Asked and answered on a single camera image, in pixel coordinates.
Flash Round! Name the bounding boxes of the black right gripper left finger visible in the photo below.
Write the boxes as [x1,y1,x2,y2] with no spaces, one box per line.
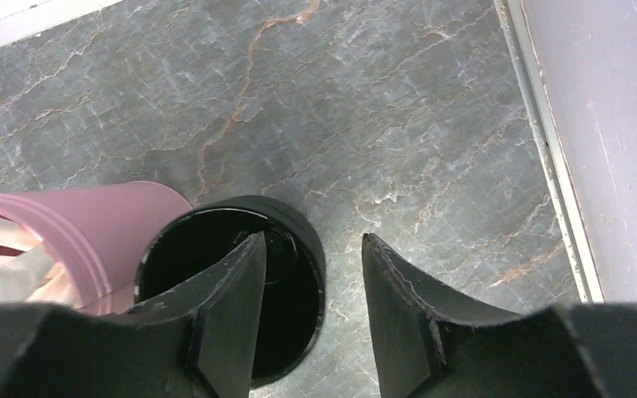
[0,233,265,397]

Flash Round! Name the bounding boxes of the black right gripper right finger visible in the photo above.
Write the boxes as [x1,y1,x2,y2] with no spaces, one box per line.
[362,234,637,397]

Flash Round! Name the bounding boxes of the black paper coffee cup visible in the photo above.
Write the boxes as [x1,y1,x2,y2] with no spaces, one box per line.
[134,195,326,389]

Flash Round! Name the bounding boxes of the pink stirrer holder cup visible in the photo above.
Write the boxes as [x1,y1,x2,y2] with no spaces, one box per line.
[0,181,192,315]

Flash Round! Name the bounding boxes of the white wrapped stirrer sticks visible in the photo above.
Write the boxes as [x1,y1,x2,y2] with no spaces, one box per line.
[0,217,79,308]

